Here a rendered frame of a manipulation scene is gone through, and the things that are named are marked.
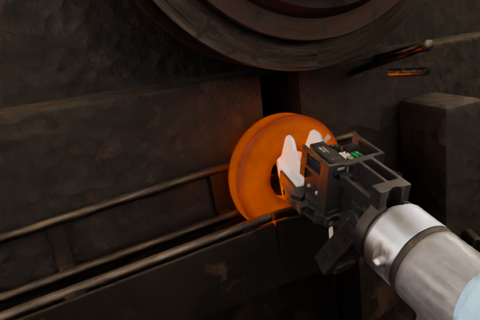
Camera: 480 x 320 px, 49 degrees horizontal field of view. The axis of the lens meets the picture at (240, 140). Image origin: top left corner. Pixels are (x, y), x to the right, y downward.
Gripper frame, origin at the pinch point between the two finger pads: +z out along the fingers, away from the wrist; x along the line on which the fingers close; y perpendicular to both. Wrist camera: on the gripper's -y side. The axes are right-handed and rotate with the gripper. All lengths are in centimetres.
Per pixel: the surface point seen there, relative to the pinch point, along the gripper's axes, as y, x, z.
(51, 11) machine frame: 17.9, 24.4, 15.7
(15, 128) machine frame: 7.4, 31.1, 7.4
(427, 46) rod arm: 16.7, -10.8, -9.9
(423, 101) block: 3.6, -23.2, 1.0
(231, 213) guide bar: -6.6, 7.6, 0.4
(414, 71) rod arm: 13.6, -10.5, -8.9
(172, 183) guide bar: -2.0, 14.4, 3.6
